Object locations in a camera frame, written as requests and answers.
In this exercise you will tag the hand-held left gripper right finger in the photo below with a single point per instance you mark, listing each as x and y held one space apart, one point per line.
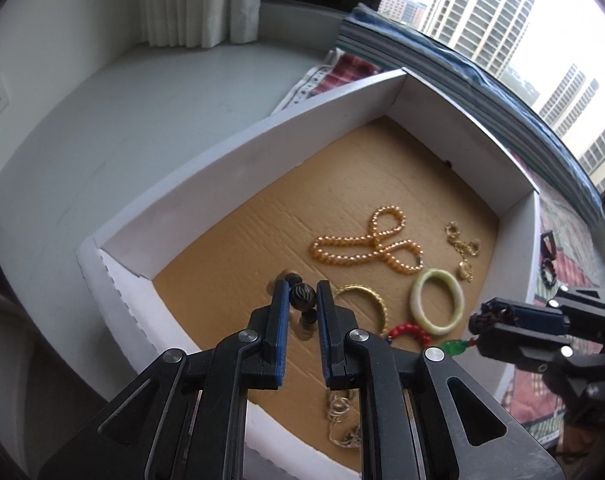
325 335

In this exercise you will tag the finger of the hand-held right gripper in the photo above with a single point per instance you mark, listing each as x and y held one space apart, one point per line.
522 347
537 314

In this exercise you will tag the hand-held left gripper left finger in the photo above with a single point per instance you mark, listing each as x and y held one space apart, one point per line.
281 340

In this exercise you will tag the gold bangle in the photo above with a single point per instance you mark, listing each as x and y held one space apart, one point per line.
381 310

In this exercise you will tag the pale jade bangle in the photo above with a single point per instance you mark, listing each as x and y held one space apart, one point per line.
416 305

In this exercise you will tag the white cardboard box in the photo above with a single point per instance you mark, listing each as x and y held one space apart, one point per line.
207 180

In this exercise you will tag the plaid patchwork blanket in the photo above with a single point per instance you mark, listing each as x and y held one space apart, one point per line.
577 260

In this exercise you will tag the tall grey apartment tower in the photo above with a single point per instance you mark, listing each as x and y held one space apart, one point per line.
482 15

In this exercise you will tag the low brown building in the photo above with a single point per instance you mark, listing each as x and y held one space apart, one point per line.
405 7

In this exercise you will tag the white curtain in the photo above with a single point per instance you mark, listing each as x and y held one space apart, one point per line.
192 0

